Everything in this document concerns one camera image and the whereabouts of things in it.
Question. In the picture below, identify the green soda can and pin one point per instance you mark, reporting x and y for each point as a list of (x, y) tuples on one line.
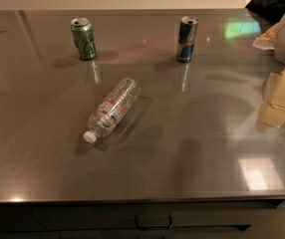
[(83, 36)]

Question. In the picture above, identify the black drawer handle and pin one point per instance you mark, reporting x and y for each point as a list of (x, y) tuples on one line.
[(153, 221)]

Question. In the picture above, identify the blue energy drink can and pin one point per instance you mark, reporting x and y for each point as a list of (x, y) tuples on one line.
[(186, 38)]

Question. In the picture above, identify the clear plastic water bottle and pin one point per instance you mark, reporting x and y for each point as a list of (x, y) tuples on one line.
[(112, 110)]

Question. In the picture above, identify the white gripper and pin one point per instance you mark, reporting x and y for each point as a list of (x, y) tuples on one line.
[(273, 113)]

